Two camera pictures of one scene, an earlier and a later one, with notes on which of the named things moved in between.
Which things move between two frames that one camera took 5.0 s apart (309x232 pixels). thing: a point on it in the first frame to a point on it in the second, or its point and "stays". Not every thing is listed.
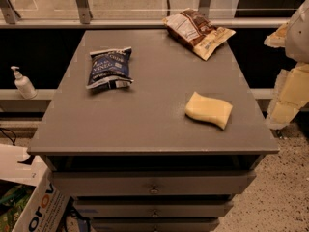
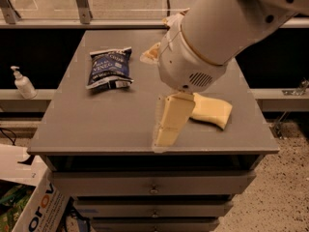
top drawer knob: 154,189 stays
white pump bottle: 23,84 stays
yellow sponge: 210,109 stays
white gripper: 298,36 to 183,62
